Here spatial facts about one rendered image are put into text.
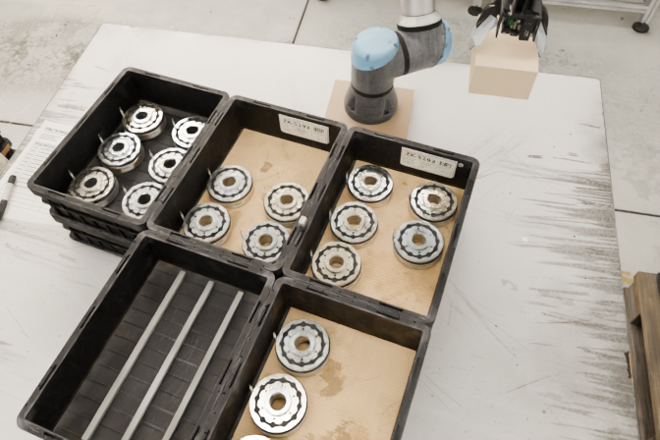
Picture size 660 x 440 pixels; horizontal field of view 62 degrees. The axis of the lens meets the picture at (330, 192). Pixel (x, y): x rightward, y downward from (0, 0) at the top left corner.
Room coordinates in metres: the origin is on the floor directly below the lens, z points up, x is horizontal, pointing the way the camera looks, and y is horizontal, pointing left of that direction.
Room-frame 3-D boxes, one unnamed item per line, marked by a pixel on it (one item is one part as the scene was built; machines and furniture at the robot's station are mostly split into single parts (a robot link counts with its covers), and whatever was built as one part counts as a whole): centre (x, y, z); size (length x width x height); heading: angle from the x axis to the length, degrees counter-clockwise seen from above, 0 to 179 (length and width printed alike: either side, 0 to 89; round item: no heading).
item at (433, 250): (0.57, -0.18, 0.86); 0.10 x 0.10 x 0.01
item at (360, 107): (1.10, -0.13, 0.78); 0.15 x 0.15 x 0.10
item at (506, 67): (0.87, -0.37, 1.08); 0.16 x 0.12 x 0.07; 166
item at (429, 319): (0.60, -0.11, 0.92); 0.40 x 0.30 x 0.02; 157
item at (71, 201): (0.84, 0.44, 0.92); 0.40 x 0.30 x 0.02; 157
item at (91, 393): (0.35, 0.32, 0.87); 0.40 x 0.30 x 0.11; 157
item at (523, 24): (0.85, -0.37, 1.24); 0.09 x 0.08 x 0.12; 166
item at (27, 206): (0.94, 0.76, 0.70); 0.33 x 0.23 x 0.01; 166
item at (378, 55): (1.10, -0.14, 0.89); 0.13 x 0.12 x 0.14; 110
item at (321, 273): (0.53, -0.01, 0.86); 0.10 x 0.10 x 0.01
